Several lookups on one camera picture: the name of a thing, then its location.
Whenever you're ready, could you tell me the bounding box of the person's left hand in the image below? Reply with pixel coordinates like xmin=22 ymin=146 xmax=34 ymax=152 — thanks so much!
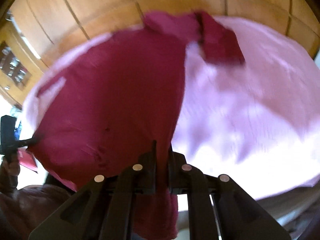
xmin=1 ymin=153 xmax=21 ymax=177

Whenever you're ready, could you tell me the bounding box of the pink bed cover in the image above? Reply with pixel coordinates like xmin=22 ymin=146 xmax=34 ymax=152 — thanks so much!
xmin=22 ymin=16 xmax=319 ymax=199

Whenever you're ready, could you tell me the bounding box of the red box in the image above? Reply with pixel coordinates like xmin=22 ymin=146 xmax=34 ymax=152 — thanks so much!
xmin=18 ymin=148 xmax=38 ymax=173

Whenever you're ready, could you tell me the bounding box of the wooden shelf unit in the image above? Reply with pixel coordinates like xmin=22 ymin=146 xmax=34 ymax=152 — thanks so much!
xmin=1 ymin=21 xmax=48 ymax=105

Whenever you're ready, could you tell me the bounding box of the wooden wardrobe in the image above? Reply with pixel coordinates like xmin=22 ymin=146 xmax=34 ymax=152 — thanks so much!
xmin=5 ymin=0 xmax=319 ymax=66

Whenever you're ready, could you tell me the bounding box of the dark sleeved left forearm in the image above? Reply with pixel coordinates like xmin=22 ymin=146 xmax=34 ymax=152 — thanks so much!
xmin=0 ymin=164 xmax=75 ymax=240

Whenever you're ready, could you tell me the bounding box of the maroon long-sleeve shirt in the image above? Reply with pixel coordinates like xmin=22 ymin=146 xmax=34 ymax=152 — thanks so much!
xmin=30 ymin=11 xmax=245 ymax=239

